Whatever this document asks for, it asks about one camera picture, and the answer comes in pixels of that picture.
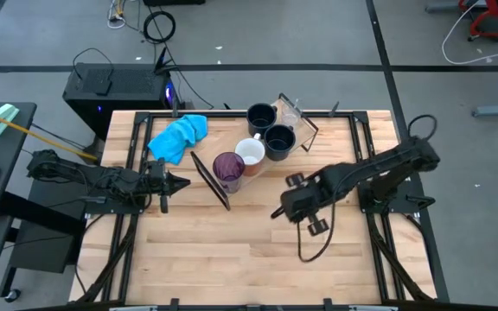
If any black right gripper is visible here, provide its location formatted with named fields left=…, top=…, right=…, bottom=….
left=271, top=171, right=331, bottom=238

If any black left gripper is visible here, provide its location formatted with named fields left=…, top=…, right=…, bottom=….
left=143, top=157, right=192, bottom=214

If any purple faceted plastic tumbler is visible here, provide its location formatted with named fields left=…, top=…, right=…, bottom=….
left=212, top=151, right=246, bottom=194

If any orange cup white inside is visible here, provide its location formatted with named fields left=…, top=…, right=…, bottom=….
left=234, top=132, right=266, bottom=177

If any black mug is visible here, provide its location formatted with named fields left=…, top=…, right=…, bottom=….
left=264, top=124, right=297, bottom=162
left=246, top=102, right=278, bottom=137

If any teal cloth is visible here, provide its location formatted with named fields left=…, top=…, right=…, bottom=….
left=147, top=114, right=209, bottom=166

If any black computer tower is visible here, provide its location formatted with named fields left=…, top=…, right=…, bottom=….
left=61, top=62, right=176, bottom=142

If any black wifi antenna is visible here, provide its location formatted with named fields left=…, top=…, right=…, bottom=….
left=152, top=46, right=177, bottom=75

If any yellow stick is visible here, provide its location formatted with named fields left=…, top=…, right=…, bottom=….
left=0, top=103, right=99, bottom=162

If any black side desk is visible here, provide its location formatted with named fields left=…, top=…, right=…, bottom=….
left=0, top=101, right=86, bottom=311

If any mint green stapler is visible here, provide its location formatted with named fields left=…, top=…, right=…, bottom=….
left=0, top=103, right=20, bottom=137

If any red chair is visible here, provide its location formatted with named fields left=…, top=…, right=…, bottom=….
left=458, top=0, right=498, bottom=43

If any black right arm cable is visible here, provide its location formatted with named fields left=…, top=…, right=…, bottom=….
left=296, top=114, right=438, bottom=263

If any black table frame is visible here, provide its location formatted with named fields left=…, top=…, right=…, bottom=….
left=69, top=110, right=451, bottom=311

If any coiled black cable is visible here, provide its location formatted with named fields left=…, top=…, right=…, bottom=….
left=143, top=10, right=176, bottom=44

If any white cable bundle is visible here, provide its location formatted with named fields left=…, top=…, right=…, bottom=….
left=106, top=0, right=130, bottom=30

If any white floor cable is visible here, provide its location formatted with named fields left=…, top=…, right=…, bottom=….
left=441, top=0, right=498, bottom=66

